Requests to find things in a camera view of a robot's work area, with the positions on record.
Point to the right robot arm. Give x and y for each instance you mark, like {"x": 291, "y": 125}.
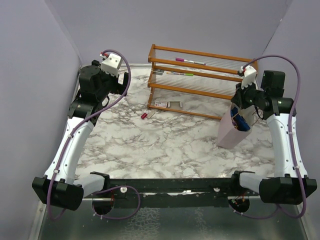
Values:
{"x": 290, "y": 182}

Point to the small white eraser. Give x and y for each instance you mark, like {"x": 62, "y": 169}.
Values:
{"x": 151, "y": 114}

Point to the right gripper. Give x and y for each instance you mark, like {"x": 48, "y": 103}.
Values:
{"x": 238, "y": 98}

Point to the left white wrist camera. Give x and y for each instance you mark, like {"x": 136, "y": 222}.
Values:
{"x": 111, "y": 63}

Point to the small red cylinder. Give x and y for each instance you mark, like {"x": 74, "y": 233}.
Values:
{"x": 144, "y": 115}

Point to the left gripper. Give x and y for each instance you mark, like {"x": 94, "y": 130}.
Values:
{"x": 118, "y": 88}

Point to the green capped marker pen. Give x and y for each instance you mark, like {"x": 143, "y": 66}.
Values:
{"x": 179, "y": 73}

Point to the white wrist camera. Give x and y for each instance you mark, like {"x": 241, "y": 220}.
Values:
{"x": 111, "y": 63}
{"x": 248, "y": 75}

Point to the small grey block on shelf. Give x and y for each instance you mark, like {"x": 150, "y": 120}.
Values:
{"x": 158, "y": 73}

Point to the blue Burts chips bag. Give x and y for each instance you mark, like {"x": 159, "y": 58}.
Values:
{"x": 238, "y": 121}

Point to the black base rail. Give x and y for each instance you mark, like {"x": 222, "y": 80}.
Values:
{"x": 163, "y": 192}

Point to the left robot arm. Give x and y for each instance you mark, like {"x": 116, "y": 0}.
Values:
{"x": 59, "y": 187}

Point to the magenta marker pen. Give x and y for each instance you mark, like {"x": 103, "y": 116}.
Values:
{"x": 190, "y": 61}

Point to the red white card box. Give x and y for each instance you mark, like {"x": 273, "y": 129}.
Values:
{"x": 161, "y": 104}

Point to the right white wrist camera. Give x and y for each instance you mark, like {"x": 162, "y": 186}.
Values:
{"x": 248, "y": 75}

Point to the wooden shelf rack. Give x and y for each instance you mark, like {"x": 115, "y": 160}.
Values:
{"x": 206, "y": 94}

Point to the white paper bag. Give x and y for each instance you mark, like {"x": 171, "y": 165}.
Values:
{"x": 228, "y": 136}

